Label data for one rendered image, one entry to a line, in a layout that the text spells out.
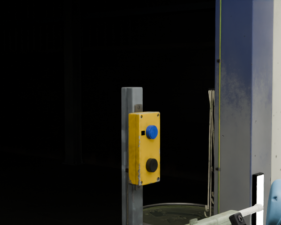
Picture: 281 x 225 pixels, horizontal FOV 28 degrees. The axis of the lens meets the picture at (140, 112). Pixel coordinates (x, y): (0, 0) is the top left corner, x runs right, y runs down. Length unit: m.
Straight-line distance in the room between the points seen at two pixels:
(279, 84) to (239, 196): 0.52
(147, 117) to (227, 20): 0.61
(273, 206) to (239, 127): 1.11
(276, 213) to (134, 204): 0.90
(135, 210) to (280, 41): 0.99
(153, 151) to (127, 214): 0.26
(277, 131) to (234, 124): 0.25
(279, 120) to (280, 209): 1.30
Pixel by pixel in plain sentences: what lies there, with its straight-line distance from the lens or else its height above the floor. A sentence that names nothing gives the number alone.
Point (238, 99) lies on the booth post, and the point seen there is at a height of 1.58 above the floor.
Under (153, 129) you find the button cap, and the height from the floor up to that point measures 1.49.
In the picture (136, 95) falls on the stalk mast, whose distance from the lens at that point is 2.04.
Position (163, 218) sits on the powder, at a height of 0.86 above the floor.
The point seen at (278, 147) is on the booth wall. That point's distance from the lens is 2.55.
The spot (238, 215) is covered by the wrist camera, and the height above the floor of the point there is 1.24.
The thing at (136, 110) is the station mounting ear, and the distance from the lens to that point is 2.04.
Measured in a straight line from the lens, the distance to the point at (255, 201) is 2.37.
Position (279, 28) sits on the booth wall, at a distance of 2.53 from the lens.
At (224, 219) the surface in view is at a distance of 1.98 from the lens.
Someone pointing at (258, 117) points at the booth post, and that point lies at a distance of 2.37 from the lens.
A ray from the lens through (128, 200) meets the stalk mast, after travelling 2.10.
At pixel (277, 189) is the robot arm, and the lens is 1.28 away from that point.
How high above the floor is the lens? 1.70
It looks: 4 degrees down
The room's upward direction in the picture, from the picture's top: straight up
